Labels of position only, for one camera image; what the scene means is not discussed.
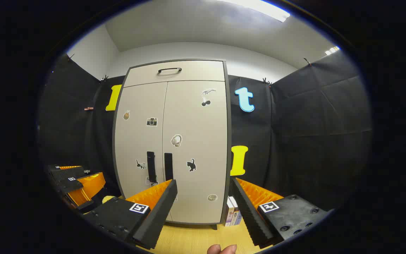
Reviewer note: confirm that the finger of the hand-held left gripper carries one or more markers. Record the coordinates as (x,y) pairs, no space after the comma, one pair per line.
(69,185)
(71,173)

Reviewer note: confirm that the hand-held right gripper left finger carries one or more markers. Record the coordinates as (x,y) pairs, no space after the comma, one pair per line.
(160,215)

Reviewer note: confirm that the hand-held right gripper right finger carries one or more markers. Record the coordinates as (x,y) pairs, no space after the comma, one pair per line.
(250,218)

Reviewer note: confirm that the camera-sticker shoe cabinet door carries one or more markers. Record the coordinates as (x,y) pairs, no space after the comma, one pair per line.
(136,141)

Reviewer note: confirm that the beige double-door shoe cabinet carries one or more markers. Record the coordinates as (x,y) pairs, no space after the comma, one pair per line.
(228,148)

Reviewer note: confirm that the headphone-sticker shoe cabinet door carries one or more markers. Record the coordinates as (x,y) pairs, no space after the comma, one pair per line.
(196,123)

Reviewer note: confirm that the blue book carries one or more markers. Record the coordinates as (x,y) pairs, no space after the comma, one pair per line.
(239,218)

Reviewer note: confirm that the white purple book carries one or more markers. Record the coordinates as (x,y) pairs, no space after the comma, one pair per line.
(228,213)

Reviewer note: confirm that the yellow plush toy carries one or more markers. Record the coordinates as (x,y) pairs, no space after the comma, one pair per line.
(108,199)

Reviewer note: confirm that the pink clip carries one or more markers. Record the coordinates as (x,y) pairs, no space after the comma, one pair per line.
(89,108)

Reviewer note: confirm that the black clip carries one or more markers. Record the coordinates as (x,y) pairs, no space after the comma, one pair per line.
(267,82)
(307,61)
(69,56)
(104,78)

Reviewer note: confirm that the black backdrop cloth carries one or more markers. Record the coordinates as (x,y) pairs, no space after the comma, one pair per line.
(312,134)

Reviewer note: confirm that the small ceiling lamp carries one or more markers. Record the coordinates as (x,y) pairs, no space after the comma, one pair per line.
(332,50)

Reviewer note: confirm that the long ceiling lamp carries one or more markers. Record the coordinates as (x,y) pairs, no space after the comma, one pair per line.
(263,8)

